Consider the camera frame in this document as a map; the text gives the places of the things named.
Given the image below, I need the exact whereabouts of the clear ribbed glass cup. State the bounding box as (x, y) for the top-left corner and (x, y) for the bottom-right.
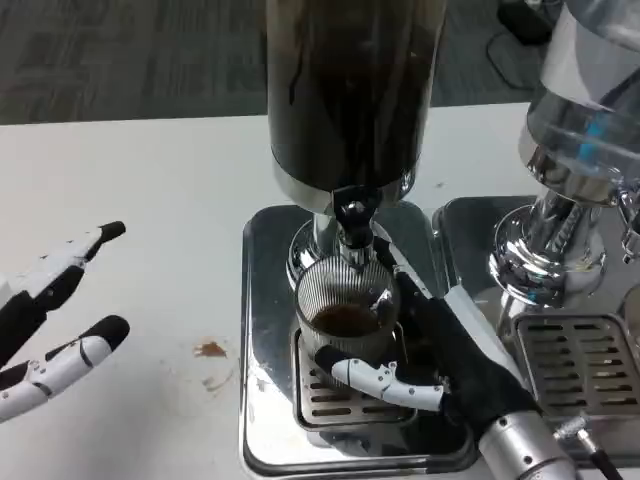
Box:
(294, 253), (402, 387)

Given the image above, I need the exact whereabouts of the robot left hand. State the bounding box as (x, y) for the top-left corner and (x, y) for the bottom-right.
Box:
(0, 220), (131, 426)

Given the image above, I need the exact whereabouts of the black box on floor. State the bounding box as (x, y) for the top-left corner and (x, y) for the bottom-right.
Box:
(497, 0), (554, 45)

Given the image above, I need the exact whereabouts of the clear drink dispenser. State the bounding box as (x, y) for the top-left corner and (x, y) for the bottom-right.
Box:
(487, 0), (640, 310)

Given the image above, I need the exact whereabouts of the brown drink spill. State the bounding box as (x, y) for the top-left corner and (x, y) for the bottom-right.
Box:
(193, 340), (227, 359)

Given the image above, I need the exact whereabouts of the steel drip tray grid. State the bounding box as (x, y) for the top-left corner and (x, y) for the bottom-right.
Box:
(514, 313), (640, 419)
(291, 327), (422, 430)

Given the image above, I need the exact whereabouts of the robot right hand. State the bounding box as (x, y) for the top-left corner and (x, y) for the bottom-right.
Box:
(313, 237), (545, 442)

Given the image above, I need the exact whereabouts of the black dispenser tap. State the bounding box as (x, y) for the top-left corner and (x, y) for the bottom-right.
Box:
(332, 185), (375, 266)

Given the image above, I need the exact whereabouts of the black floor cable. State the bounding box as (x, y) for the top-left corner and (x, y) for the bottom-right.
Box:
(487, 28), (544, 92)

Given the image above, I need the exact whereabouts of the dark drink dispenser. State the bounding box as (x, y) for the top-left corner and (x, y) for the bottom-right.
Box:
(264, 0), (448, 301)

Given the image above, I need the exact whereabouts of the steel dispenser tap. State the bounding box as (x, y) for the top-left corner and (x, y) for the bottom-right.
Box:
(615, 189), (640, 265)

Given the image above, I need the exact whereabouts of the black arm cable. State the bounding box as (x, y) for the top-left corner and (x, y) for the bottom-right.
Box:
(553, 416), (624, 480)

